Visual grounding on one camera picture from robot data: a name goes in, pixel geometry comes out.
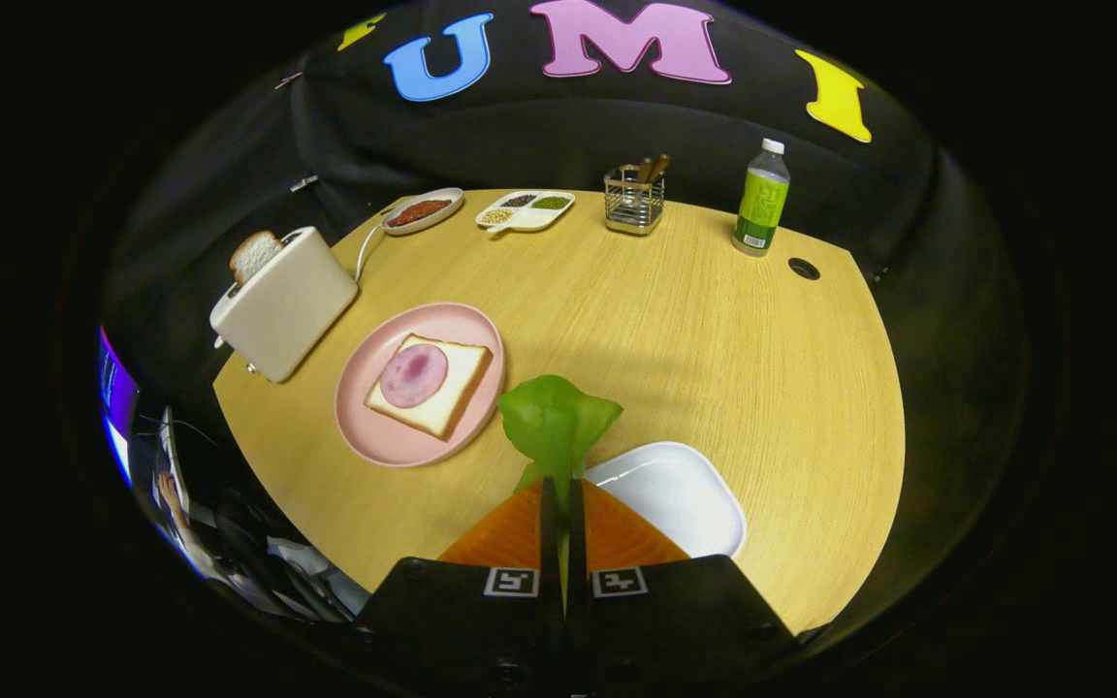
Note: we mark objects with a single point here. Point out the pink ham slice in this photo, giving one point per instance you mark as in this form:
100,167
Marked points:
413,375

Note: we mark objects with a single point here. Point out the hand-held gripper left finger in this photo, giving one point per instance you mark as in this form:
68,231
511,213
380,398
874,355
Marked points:
549,523

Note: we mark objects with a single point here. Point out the white rectangular plate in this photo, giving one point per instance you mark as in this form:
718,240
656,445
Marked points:
685,494

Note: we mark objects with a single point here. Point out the white round plate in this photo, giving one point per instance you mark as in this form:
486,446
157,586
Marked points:
438,221

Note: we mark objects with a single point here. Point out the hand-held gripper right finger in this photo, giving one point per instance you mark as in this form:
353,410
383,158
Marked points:
580,543

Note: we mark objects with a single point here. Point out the brown wooden sticks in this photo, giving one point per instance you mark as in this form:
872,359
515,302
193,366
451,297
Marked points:
657,167

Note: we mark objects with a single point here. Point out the red cloth clip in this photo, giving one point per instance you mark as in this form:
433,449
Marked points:
288,79

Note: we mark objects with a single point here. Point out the white cloth clip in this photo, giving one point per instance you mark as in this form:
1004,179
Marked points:
304,183

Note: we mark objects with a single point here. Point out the green label bottle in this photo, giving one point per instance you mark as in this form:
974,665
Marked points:
762,204

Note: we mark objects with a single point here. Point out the black table grommet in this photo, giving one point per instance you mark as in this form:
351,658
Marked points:
804,269

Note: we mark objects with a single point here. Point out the white toaster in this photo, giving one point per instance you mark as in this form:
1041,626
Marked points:
292,301

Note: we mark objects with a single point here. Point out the black backdrop cloth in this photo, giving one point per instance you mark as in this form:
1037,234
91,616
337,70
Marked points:
568,126

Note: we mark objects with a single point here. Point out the pink plate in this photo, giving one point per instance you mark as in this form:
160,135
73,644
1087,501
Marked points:
365,436

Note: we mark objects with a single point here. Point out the white divided dish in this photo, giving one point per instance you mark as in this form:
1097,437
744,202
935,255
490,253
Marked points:
529,221

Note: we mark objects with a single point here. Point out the green lettuce leaf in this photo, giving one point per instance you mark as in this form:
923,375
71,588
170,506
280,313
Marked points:
554,417

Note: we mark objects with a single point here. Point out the white toast slice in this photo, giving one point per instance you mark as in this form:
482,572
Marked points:
462,373

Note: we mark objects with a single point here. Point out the brown crust bread slice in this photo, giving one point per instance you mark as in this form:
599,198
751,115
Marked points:
253,254

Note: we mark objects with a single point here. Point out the brown meat patty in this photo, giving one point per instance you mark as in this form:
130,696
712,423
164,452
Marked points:
418,212

